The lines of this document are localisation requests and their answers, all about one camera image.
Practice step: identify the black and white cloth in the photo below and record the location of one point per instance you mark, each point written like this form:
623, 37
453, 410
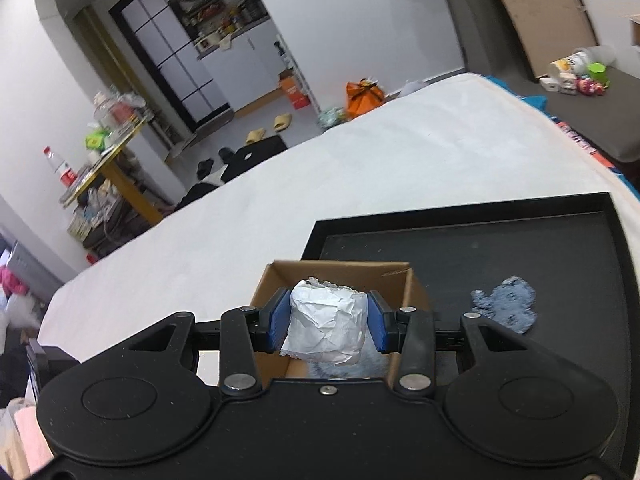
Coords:
200, 191

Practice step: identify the shelf of jars and packets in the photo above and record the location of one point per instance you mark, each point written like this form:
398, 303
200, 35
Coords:
220, 12

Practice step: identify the black shoe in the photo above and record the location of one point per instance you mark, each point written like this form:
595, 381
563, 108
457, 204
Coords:
226, 153
205, 169

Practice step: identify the white narrow rack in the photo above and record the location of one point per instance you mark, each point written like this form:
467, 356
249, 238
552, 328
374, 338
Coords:
300, 67

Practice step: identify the red small toy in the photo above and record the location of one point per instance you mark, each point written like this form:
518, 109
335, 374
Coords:
590, 85

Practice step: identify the grey bench cushion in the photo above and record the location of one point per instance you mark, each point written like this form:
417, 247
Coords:
600, 120

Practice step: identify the teal patterned bag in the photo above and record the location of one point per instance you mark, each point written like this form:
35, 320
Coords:
331, 116

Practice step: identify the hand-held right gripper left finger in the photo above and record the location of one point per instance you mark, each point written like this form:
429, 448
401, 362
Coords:
278, 320

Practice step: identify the cardboard box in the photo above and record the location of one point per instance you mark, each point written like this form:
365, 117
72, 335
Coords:
350, 275

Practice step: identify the yellow slipper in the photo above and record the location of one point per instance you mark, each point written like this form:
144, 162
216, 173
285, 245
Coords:
255, 136
282, 122

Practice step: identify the stack of books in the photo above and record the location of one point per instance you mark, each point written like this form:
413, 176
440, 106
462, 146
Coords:
95, 215

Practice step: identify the white plastic bag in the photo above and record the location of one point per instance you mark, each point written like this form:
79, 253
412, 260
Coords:
411, 87

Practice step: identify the black shallow tray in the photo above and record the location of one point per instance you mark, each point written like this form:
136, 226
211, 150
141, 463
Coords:
450, 260

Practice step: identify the small blue-grey cloth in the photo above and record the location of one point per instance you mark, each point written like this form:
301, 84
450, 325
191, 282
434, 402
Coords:
510, 302

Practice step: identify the white paper wad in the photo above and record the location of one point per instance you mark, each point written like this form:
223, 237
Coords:
325, 325

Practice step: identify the white jar yellow label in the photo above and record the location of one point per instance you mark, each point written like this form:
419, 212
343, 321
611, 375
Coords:
567, 65

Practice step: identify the glass jar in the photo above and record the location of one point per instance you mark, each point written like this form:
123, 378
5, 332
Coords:
107, 110

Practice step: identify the white small toy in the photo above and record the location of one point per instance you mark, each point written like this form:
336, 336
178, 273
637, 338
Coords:
557, 84

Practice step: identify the water bottle red label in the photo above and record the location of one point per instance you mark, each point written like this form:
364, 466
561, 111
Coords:
60, 167

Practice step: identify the white cabinet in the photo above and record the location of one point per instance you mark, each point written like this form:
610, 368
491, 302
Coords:
245, 70

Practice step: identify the black framed glass door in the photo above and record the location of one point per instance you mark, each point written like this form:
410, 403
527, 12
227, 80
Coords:
170, 60

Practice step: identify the orange carton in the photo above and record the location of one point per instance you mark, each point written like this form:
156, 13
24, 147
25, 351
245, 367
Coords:
294, 90

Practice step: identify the orange bag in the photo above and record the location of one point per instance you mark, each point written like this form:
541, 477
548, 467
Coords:
365, 100

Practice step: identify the green cup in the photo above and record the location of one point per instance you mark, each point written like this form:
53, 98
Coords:
598, 72

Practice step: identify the yellow wooden table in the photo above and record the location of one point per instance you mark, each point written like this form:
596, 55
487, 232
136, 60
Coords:
130, 190

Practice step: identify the pink cloth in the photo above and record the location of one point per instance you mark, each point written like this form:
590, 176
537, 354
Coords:
25, 440

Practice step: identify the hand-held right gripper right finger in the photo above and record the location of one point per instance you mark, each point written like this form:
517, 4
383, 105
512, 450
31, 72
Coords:
378, 322

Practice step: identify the large black framed board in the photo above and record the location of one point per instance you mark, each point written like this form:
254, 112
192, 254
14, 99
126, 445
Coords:
540, 10

